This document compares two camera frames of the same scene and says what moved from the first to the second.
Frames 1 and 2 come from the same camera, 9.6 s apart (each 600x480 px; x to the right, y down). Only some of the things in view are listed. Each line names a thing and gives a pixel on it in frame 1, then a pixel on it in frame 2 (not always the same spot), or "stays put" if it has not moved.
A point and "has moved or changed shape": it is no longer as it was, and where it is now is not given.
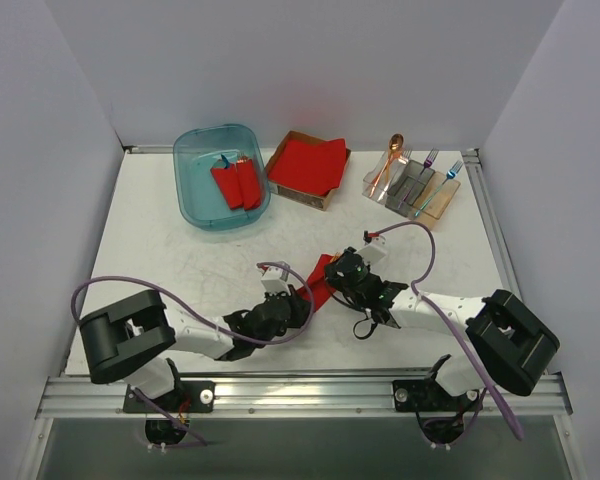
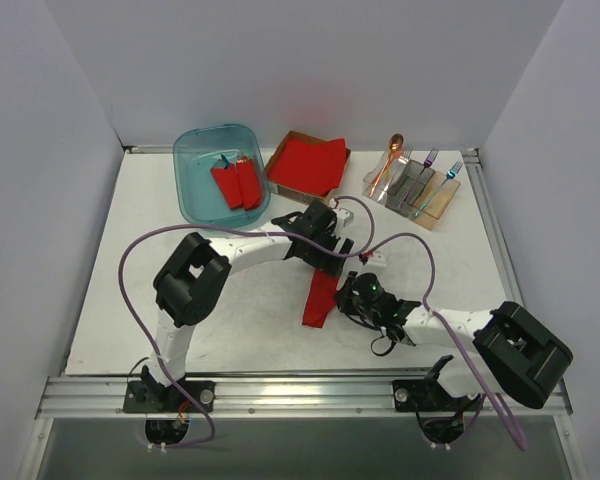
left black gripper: [294, 304] → [333, 255]
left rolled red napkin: [229, 182] stays put
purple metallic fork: [427, 164] stays put
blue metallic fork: [451, 173] stays put
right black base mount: [425, 395] stays put
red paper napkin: [319, 285] has moved or changed shape
